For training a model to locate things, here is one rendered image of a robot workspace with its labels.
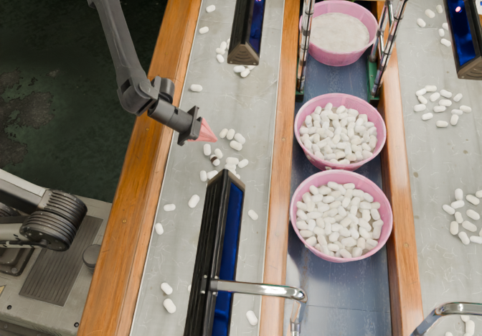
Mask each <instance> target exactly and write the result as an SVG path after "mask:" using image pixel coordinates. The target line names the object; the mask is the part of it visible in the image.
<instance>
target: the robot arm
mask: <svg viewBox="0 0 482 336"><path fill-rule="evenodd" d="M88 5H89V6H90V7H91V8H94V9H97V10H98V13H99V16H100V20H101V23H102V26H103V30H104V33H105V37H106V39H107V43H108V46H109V49H110V53H111V56H112V59H113V63H114V66H115V72H116V81H117V84H118V89H117V93H118V97H119V100H120V104H121V105H122V107H123V109H124V110H126V111H127V112H129V113H131V114H136V115H137V116H141V115H142V114H143V113H144V112H145V111H146V110H147V109H148V112H147V116H148V117H150V118H152V119H154V120H156V121H158V122H159V123H162V124H163V125H165V126H168V127H169V128H170V129H173V130H175V131H177V132H179V137H178V141H177V144H178V145H179V146H183V145H184V144H185V142H184V141H186V140H187V141H207V142H213V143H214V142H216V141H217V137H216V136H215V135H214V133H213V132H212V130H211V128H210V127H209V125H208V123H207V122H206V120H205V118H202V117H201V116H200V117H199V118H198V119H197V113H198V109H200V107H198V106H194V107H193V108H191V109H190V110H189V111H187V112H185V111H183V110H181V109H180V108H177V107H176V106H174V105H172V103H173V100H174V90H175V85H174V82H173V81H172V80H169V79H168V78H160V77H159V76H156V77H155V78H154V79H153V80H152V81H151V82H150V80H149V79H147V77H146V73H145V71H144V70H143V68H142V67H141V65H140V62H139V61H138V57H137V54H136V51H135V48H134V46H133V42H132V39H131V36H130V33H129V31H128V26H127V24H126V20H125V17H124V15H123V11H122V9H121V4H120V0H88Z"/></svg>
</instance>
